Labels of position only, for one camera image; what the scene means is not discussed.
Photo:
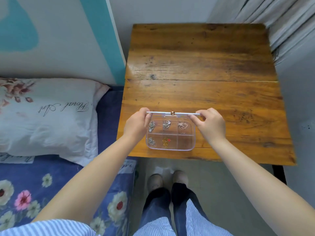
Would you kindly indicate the person's left hand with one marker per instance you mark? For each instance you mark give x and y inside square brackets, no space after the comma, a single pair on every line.
[134,126]

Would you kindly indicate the person's right hand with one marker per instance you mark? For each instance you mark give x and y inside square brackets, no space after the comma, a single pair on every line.
[211,126]

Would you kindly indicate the person's left thumb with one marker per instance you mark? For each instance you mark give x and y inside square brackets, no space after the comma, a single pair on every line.
[148,119]

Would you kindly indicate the person's right thumb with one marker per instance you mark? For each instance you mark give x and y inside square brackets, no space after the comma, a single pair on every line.
[196,119]

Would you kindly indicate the clear plastic jewelry box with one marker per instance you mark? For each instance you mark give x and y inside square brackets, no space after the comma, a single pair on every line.
[183,143]

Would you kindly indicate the person's left forearm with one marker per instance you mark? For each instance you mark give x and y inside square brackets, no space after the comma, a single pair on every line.
[93,176]

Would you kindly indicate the person's right forearm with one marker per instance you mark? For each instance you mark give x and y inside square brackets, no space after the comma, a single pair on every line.
[258,184]

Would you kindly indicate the gold jewelry with red stone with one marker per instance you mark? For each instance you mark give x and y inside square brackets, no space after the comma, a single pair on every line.
[166,142]

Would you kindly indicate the white mattress label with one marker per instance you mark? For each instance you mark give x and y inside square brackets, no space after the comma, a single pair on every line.
[127,168]

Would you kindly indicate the person's beige right shoe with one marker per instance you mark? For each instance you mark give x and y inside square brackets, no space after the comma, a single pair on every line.
[180,178]

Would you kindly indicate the person's beige shoe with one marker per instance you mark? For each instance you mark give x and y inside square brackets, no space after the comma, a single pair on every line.
[154,182]
[180,178]

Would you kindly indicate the person's beige left shoe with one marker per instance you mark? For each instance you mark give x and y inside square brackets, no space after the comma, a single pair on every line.
[154,182]

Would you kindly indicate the person's dark blue trousers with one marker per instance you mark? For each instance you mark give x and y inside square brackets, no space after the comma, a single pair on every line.
[157,206]

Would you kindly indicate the white floral pillow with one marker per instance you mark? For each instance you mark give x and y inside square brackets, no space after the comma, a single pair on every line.
[49,120]

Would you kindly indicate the black table leg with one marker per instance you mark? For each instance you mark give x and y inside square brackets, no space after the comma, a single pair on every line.
[279,173]

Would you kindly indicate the white and teal headboard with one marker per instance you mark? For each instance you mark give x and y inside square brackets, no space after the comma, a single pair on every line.
[61,34]

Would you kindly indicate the grey curtain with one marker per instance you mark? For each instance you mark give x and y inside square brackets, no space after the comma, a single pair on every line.
[283,19]

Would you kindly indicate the white printed pillow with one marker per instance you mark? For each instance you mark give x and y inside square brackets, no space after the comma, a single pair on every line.
[14,157]

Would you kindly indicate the blue floral bed sheet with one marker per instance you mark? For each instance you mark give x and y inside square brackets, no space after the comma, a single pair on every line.
[19,179]

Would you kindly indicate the blue striped shirt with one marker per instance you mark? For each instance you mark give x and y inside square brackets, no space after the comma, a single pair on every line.
[44,228]

